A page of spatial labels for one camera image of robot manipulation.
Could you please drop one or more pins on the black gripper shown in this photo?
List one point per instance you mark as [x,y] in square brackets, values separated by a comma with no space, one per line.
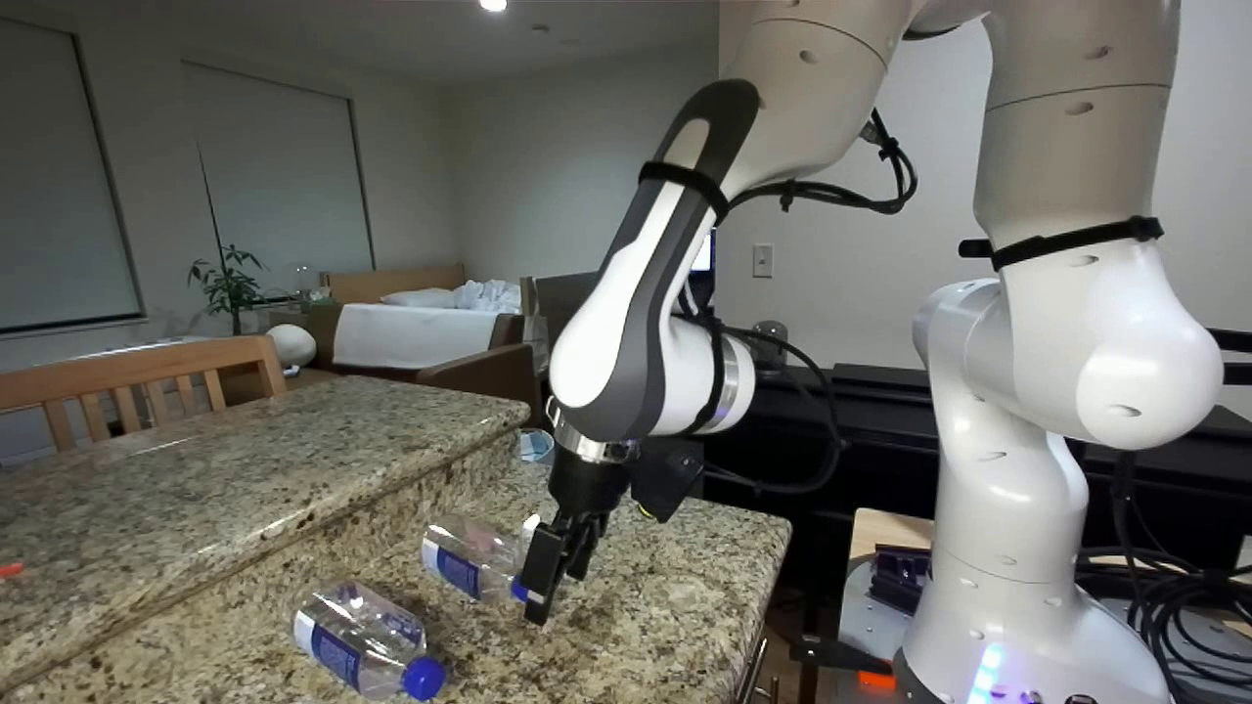
[590,489]

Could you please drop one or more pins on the clear blue-capped water bottle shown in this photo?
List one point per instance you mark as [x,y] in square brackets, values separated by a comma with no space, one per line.
[356,638]
[472,562]

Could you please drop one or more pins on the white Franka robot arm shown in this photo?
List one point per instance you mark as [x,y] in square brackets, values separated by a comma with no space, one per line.
[1070,354]

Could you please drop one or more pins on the clear glass cup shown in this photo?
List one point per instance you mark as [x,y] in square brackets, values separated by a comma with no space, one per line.
[536,449]

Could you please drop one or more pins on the brown armchair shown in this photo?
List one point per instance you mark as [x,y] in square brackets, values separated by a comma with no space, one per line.
[536,316]

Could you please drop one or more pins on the grey cylinder speaker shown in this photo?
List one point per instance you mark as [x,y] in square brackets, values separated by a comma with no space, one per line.
[768,339]

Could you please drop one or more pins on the wooden board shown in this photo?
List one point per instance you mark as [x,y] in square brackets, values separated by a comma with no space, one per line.
[887,528]

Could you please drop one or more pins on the small orange object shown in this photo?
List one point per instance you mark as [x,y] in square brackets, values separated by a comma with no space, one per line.
[877,682]

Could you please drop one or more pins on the blue black device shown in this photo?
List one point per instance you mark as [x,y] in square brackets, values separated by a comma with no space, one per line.
[903,582]

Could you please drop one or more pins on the black low cabinet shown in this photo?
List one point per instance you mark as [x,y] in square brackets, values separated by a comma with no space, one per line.
[880,433]

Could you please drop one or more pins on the white round object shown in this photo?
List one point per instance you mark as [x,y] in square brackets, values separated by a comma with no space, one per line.
[291,347]

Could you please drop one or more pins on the green potted plant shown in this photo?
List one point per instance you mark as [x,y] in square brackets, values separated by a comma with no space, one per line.
[231,278]

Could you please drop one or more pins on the wooden slat-back chair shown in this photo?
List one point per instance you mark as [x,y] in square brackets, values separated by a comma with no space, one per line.
[131,359]

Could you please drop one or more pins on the white wall outlet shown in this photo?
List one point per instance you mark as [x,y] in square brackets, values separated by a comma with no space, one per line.
[762,258]

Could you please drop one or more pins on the white wall screen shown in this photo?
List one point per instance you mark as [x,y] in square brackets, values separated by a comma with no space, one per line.
[65,183]
[288,168]

